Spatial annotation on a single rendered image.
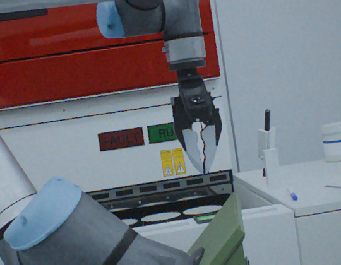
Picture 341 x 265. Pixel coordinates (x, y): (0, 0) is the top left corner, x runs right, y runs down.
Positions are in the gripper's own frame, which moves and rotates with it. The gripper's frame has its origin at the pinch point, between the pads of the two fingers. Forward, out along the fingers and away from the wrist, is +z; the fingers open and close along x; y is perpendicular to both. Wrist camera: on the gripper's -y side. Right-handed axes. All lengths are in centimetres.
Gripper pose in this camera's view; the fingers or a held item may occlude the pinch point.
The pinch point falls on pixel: (203, 167)
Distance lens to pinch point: 142.1
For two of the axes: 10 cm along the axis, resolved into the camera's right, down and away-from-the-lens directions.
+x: -9.8, 1.5, -1.1
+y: -1.2, -0.5, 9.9
